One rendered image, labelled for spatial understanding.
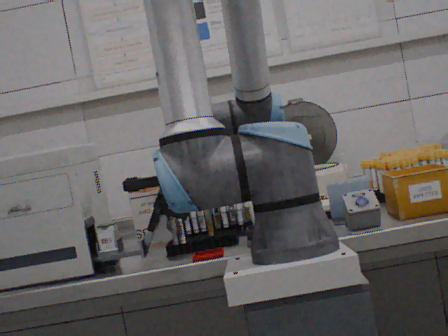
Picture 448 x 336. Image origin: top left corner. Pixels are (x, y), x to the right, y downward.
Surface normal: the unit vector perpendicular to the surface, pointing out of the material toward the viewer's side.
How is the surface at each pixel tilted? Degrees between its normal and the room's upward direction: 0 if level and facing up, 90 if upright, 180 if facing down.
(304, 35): 92
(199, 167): 83
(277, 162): 85
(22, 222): 90
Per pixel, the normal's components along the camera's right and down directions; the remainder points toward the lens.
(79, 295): -0.03, 0.06
